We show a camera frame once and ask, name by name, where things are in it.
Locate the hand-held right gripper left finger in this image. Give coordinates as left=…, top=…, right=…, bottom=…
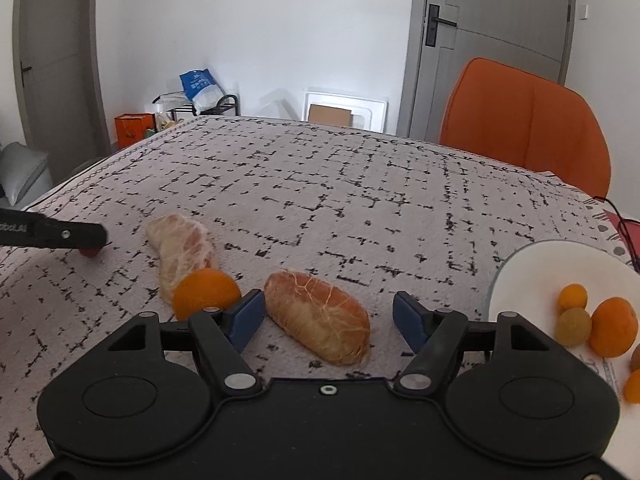
left=102, top=289, right=267, bottom=397

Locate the black-patterned white tablecloth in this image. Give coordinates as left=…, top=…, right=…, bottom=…
left=0, top=115, right=640, bottom=480

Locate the blue and white bag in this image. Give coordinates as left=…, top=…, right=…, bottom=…
left=179, top=69, right=225, bottom=116

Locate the brown cardboard piece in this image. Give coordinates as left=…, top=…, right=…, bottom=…
left=308, top=105, right=352, bottom=126

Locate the black cable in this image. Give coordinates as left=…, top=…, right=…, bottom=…
left=592, top=195, right=640, bottom=272

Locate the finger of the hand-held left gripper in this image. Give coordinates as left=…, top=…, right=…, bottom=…
left=27, top=216, right=109, bottom=252

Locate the long peeled pomelo piece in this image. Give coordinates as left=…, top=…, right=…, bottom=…
left=146, top=213, right=221, bottom=303

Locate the black metal rack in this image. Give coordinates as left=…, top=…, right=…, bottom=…
left=214, top=94, right=241, bottom=117

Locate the grey door with black lock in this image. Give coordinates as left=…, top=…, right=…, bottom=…
left=400, top=0, right=576, bottom=141

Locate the plain grey door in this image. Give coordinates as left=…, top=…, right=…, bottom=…
left=12, top=0, right=108, bottom=171

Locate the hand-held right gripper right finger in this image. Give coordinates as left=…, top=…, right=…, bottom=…
left=392, top=291, right=561, bottom=398

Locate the black door lock handle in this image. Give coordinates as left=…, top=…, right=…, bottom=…
left=424, top=4, right=458, bottom=48

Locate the short peeled pomelo piece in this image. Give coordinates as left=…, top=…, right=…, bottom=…
left=263, top=270, right=372, bottom=366

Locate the orange box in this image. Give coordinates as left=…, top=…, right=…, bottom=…
left=115, top=113, right=156, bottom=150

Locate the grey sofa cushion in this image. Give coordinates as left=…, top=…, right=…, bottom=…
left=0, top=142, right=54, bottom=211

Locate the white plate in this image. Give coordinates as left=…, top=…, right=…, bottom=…
left=486, top=240, right=640, bottom=441

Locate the white framed board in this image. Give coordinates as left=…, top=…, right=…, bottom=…
left=303, top=87, right=390, bottom=135

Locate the orange chair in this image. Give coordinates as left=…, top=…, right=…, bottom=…
left=439, top=57, right=612, bottom=200

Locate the large orange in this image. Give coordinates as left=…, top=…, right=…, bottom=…
left=172, top=268, right=242, bottom=321
left=589, top=297, right=640, bottom=358

